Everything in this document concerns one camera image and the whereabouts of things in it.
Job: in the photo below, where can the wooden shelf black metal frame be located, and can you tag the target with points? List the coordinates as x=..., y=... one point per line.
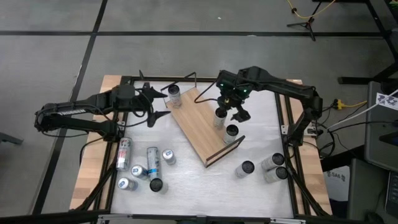
x=196, y=124

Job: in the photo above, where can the black frame clamp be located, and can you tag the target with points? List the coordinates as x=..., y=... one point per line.
x=141, y=75

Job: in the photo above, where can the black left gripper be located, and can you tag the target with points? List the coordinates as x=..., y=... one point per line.
x=143, y=99

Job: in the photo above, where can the black floor stand foot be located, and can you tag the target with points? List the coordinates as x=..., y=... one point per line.
x=11, y=139

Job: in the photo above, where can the white printed marker sheet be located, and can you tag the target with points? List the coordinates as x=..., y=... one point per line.
x=387, y=101

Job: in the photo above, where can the black table frame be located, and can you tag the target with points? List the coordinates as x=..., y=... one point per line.
x=155, y=78

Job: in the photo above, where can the black tripod stand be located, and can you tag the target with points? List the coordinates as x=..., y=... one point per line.
x=311, y=31

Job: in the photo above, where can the white Celsius can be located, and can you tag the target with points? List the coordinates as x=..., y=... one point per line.
x=272, y=161
x=275, y=175

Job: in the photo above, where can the white labelled box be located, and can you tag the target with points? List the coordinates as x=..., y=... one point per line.
x=337, y=186

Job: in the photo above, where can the grey metal cabinet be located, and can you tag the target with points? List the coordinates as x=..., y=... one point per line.
x=377, y=149

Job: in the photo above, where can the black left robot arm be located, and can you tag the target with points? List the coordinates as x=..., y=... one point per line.
x=71, y=112

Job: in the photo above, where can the Celsius Arctic Vibe can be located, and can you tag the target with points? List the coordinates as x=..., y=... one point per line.
x=230, y=137
x=153, y=163
x=244, y=169

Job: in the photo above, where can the dark grey bin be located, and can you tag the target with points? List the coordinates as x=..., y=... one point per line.
x=367, y=193

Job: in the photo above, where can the black desk base bar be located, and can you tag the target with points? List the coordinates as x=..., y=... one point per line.
x=357, y=80

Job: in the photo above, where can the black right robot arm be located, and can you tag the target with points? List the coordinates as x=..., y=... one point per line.
x=280, y=84

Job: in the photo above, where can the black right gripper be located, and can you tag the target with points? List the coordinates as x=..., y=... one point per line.
x=231, y=87

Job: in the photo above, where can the blue silver Red Bull can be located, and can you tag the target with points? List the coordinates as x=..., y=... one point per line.
x=126, y=184
x=138, y=171
x=168, y=155

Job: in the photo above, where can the Celsius Tropical Vibe can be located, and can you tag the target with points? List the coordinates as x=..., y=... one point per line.
x=219, y=121

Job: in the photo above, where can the Celsius Peach Vibe can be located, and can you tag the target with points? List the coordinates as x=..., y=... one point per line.
x=156, y=185
x=175, y=98
x=124, y=154

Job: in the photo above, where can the silver camera mounting bar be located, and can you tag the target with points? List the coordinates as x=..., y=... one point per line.
x=118, y=217

